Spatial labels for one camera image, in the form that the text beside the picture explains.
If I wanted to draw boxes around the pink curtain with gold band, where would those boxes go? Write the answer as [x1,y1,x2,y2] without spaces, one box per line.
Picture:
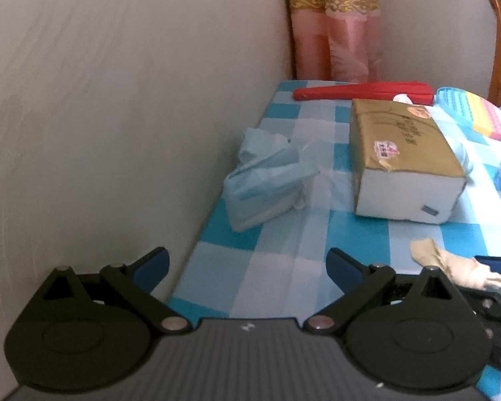
[282,0,382,82]

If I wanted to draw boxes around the gold tissue pack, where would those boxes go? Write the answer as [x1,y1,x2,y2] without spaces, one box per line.
[349,99,468,225]

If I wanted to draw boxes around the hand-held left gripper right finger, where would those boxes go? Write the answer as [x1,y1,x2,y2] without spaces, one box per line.
[303,247,470,336]

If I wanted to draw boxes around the cream sock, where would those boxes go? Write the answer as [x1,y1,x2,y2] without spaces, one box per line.
[409,237,501,291]

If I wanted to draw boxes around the rainbow pop bubble toy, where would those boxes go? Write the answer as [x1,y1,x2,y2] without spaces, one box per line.
[435,87,501,139]

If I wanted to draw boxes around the pale blue snail toy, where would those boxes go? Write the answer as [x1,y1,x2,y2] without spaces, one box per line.
[440,121,474,176]

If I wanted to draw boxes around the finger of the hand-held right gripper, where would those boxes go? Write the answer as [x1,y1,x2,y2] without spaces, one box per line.
[474,254,501,277]
[457,286,501,327]

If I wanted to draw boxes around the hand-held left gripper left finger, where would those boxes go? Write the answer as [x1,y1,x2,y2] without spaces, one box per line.
[42,246,193,336]

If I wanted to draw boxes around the blue face mask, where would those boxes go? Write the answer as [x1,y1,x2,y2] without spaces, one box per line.
[223,127,322,232]

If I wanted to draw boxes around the blue checked tablecloth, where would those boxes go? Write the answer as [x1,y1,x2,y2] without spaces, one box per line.
[167,79,501,393]

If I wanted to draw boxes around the red folding fan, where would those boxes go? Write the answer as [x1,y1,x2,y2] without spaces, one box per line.
[293,81,436,105]

